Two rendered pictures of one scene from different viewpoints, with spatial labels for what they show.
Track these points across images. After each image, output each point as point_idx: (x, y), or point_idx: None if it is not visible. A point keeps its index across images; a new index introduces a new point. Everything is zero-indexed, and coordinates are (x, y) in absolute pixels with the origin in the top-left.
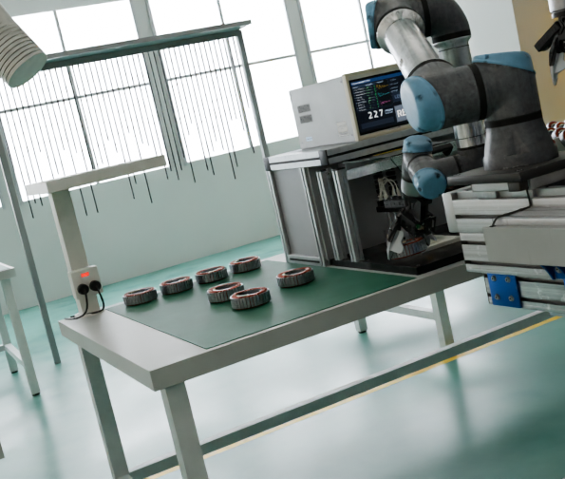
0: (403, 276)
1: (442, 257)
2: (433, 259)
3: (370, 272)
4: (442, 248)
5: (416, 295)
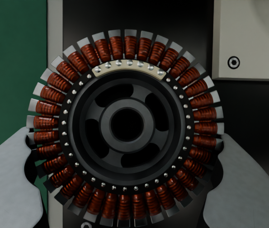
0: (45, 193)
1: (182, 220)
2: (149, 221)
3: (44, 11)
4: None
5: None
